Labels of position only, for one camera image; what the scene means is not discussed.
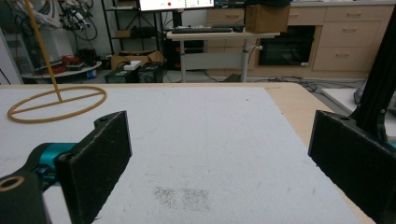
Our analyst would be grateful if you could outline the yellow wire ring stand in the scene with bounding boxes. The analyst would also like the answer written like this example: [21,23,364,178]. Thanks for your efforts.
[7,0,108,124]

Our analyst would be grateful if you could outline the open cardboard box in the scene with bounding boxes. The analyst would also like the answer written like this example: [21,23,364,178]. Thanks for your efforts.
[110,49,165,71]

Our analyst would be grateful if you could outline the light wooden standing desk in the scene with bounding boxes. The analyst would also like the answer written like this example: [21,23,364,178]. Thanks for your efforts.
[165,30,281,84]

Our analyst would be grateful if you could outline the black built-in oven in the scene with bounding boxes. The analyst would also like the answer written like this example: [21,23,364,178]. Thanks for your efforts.
[258,25,317,67]

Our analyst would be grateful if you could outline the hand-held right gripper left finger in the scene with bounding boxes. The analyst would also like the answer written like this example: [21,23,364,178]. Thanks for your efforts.
[54,110,134,224]

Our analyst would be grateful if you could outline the light wooden drawer cabinet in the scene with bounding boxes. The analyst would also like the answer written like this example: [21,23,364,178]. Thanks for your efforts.
[206,3,395,79]

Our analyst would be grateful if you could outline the brown cardboard box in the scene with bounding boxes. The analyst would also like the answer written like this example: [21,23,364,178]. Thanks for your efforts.
[244,4,291,35]

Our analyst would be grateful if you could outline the black keyboard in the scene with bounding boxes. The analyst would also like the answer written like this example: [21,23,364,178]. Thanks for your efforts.
[171,27,233,35]

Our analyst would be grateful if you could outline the white flat board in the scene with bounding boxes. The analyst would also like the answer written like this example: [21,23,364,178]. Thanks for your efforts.
[321,87,396,138]

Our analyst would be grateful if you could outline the black metal shelf rack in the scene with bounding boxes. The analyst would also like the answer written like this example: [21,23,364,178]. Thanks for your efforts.
[100,0,166,58]

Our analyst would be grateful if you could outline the black equipment case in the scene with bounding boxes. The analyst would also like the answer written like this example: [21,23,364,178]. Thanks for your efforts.
[137,62,168,84]
[104,66,140,84]

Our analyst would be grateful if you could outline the small white box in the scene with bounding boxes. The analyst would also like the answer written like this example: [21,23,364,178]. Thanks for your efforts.
[122,60,143,72]

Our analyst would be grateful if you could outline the white foam mat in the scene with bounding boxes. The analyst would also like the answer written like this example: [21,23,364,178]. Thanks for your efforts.
[0,86,362,224]

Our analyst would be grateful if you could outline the bundle of floor cables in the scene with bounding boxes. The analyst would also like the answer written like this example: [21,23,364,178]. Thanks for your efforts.
[264,76,366,93]

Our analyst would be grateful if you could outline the round white low table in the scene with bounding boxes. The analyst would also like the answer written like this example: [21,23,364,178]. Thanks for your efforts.
[21,61,103,80]

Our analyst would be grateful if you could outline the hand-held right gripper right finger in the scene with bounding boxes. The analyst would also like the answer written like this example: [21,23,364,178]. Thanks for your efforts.
[307,109,396,224]

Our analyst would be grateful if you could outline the computer monitor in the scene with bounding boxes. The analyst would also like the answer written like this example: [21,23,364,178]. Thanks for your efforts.
[136,0,216,12]

